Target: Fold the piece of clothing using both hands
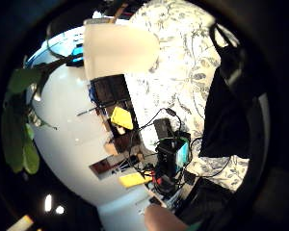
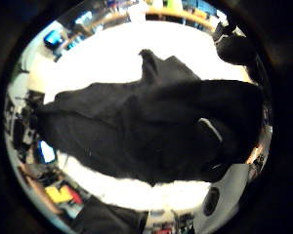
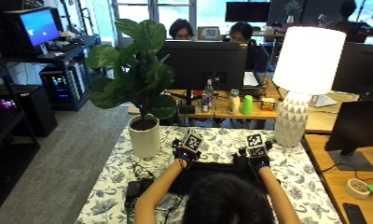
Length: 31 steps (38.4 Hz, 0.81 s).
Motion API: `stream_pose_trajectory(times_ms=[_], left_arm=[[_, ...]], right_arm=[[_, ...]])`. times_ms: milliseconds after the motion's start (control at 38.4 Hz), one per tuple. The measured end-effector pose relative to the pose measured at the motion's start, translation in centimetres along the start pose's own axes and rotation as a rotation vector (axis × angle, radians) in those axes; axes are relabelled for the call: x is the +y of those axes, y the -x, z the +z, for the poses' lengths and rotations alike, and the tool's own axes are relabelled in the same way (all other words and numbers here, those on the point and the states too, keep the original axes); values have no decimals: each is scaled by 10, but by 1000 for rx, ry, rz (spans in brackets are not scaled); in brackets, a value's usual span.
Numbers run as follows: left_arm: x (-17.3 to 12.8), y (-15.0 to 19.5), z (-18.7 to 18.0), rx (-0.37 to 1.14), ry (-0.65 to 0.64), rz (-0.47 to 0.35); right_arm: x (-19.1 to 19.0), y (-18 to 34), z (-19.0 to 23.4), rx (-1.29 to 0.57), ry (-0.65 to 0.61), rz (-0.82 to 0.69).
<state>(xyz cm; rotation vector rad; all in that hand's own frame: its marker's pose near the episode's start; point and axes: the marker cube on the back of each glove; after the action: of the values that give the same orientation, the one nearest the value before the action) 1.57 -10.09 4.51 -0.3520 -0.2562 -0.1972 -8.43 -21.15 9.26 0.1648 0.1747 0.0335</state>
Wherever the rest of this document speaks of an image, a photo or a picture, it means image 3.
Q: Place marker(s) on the person's right hand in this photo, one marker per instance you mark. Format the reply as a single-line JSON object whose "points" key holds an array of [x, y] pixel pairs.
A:
{"points": [[258, 161]]}

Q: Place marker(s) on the person's left hand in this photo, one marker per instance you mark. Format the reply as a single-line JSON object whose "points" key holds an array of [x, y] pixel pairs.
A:
{"points": [[186, 155]]}

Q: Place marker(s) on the black cloth garment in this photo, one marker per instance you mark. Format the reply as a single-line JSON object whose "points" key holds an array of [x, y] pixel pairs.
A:
{"points": [[214, 169]]}

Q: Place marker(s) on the white marker cube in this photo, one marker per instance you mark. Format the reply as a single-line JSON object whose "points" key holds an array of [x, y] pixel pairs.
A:
{"points": [[192, 141], [256, 145]]}

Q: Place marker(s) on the white plant pot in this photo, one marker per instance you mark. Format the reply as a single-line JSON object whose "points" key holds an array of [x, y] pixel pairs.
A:
{"points": [[144, 141]]}

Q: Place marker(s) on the wooden desk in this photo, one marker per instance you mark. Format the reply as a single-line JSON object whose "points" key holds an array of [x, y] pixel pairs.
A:
{"points": [[224, 112], [340, 186]]}

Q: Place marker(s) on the green plastic cup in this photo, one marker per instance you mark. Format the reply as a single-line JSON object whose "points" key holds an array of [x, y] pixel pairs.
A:
{"points": [[247, 105]]}

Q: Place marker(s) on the pale plastic bottle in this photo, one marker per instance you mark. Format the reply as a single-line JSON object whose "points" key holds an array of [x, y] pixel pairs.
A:
{"points": [[234, 102]]}

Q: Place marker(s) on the small yellow box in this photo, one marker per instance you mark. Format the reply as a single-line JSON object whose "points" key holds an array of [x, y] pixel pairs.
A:
{"points": [[268, 104]]}

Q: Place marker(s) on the black power adapter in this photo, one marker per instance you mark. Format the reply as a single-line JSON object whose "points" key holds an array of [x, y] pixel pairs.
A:
{"points": [[134, 190]]}

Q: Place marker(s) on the clear water bottle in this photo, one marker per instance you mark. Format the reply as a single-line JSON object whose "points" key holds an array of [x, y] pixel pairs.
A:
{"points": [[210, 91]]}

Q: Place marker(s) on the blue floral tablecloth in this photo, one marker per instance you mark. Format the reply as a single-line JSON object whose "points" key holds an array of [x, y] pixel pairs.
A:
{"points": [[113, 180]]}

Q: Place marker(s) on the white papers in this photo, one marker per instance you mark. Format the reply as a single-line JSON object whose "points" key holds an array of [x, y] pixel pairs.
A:
{"points": [[251, 79]]}

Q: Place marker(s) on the green leafy plant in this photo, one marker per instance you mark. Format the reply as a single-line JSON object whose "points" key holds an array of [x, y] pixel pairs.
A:
{"points": [[143, 74]]}

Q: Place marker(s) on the black computer monitor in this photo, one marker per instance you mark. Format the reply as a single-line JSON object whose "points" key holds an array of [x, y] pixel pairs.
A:
{"points": [[202, 65], [360, 124], [360, 68]]}

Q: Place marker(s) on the roll of beige tape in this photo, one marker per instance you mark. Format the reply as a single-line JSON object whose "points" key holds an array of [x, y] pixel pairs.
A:
{"points": [[357, 188]]}

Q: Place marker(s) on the white table lamp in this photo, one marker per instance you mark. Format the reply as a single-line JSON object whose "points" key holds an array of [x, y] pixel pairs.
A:
{"points": [[308, 59]]}

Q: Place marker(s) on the black smartphone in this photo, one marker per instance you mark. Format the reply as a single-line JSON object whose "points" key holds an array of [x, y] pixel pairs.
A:
{"points": [[355, 214]]}

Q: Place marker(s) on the lit computer tower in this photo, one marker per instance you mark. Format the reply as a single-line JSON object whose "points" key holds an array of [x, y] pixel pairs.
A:
{"points": [[62, 82]]}

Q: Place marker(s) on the black cabinet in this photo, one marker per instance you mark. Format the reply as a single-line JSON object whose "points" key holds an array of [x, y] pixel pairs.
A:
{"points": [[34, 109]]}

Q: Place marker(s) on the checkered calibration board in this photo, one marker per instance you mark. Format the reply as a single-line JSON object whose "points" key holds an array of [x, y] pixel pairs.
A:
{"points": [[211, 33]]}

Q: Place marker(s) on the black desk shelf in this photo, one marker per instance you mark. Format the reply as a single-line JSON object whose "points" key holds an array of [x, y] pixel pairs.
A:
{"points": [[71, 51]]}

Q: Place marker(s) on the black shelving unit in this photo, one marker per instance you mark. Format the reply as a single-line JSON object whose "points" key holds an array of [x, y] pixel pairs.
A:
{"points": [[5, 149]]}

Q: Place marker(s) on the monitor with blue screen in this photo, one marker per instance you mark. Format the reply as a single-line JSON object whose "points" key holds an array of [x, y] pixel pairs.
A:
{"points": [[37, 29]]}

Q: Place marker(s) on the black wall screen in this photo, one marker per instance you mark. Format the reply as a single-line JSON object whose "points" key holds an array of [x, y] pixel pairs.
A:
{"points": [[248, 11]]}

